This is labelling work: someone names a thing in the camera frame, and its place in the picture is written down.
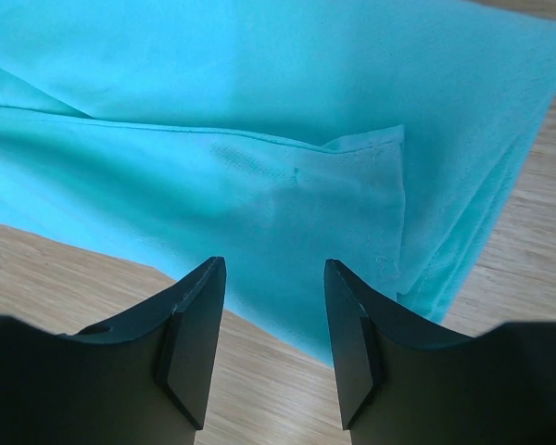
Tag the teal green t shirt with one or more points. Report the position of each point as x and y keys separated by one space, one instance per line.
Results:
x=277 y=134

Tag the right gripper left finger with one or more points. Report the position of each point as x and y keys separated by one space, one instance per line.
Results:
x=140 y=377

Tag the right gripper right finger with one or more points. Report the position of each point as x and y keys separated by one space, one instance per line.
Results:
x=402 y=379

